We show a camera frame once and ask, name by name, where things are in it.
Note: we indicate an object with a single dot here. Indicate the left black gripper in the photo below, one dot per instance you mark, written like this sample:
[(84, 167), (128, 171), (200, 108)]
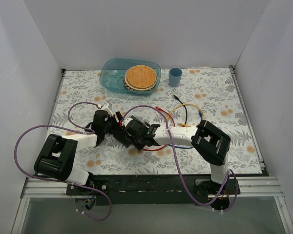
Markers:
[(117, 125)]

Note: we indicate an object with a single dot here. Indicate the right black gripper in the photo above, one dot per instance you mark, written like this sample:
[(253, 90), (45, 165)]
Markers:
[(131, 136)]

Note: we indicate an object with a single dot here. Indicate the black network switch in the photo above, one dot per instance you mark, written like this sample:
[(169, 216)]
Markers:
[(122, 137)]

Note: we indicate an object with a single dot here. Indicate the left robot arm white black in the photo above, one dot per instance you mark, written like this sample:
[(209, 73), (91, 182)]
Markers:
[(56, 158)]

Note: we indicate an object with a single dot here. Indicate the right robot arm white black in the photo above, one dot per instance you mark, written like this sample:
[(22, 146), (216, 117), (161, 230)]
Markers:
[(210, 142)]

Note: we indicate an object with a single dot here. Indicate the teal plastic tub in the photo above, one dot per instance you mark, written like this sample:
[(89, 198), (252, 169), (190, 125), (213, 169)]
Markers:
[(113, 75)]

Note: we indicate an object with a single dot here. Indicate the woven wicker round plate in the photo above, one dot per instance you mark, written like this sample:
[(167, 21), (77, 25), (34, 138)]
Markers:
[(140, 78)]

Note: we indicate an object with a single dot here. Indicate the floral table mat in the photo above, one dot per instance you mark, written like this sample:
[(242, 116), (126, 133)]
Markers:
[(208, 90)]

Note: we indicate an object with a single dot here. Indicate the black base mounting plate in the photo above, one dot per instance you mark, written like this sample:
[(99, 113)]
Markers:
[(153, 189)]

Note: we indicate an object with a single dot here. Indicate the blue plastic cup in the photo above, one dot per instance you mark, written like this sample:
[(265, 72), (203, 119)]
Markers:
[(174, 78)]

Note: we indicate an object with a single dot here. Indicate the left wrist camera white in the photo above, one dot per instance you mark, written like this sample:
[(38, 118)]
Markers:
[(107, 107)]

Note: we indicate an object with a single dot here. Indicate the aluminium frame rail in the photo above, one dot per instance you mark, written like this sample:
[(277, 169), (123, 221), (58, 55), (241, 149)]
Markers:
[(267, 186)]

